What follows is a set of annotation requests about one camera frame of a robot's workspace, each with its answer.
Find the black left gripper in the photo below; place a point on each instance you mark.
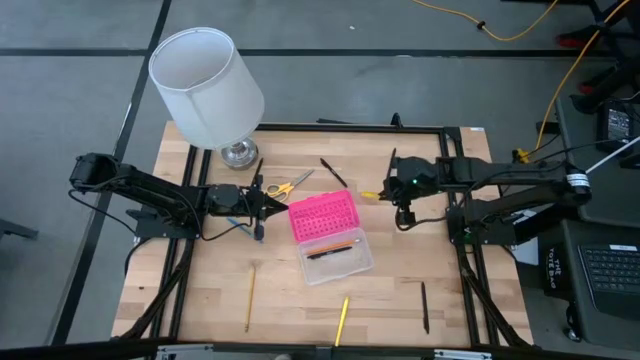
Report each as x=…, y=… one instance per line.
x=252, y=202

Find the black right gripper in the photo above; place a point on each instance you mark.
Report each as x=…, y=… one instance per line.
x=410, y=175

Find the yellow highlighter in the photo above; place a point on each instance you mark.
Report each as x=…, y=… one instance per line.
x=369, y=195

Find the black pen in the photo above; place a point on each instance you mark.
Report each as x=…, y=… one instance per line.
x=425, y=310
x=334, y=173
x=327, y=253

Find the orange pencil red eraser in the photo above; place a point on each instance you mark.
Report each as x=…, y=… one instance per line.
x=332, y=246

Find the yellow pencil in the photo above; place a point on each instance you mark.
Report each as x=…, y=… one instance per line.
x=249, y=300

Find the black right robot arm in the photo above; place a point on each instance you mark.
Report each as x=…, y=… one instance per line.
x=500, y=172

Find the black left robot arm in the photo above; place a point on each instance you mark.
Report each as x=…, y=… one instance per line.
x=150, y=187

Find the clear pencil box pink lid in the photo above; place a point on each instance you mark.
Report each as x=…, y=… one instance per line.
x=325, y=215

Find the blue pen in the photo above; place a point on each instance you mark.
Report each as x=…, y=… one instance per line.
x=240, y=227

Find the white shade silver table lamp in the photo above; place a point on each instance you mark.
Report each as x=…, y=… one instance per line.
x=210, y=95

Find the yellow pen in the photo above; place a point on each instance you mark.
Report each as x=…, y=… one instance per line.
x=342, y=320

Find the white paper sheet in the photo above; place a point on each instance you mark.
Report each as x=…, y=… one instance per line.
x=525, y=254

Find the black tote bag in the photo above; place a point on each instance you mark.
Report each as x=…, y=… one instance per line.
x=556, y=270

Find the black side table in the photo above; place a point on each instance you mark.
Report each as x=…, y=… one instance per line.
x=600, y=210

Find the black laptop keyboard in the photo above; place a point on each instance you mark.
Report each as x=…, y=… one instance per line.
x=612, y=272

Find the black stand red feet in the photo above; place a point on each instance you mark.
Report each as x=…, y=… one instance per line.
x=607, y=77

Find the grey furniture leg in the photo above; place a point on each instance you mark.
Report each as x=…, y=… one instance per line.
x=15, y=229

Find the black aluminium table frame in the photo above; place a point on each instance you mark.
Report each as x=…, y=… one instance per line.
x=350, y=128

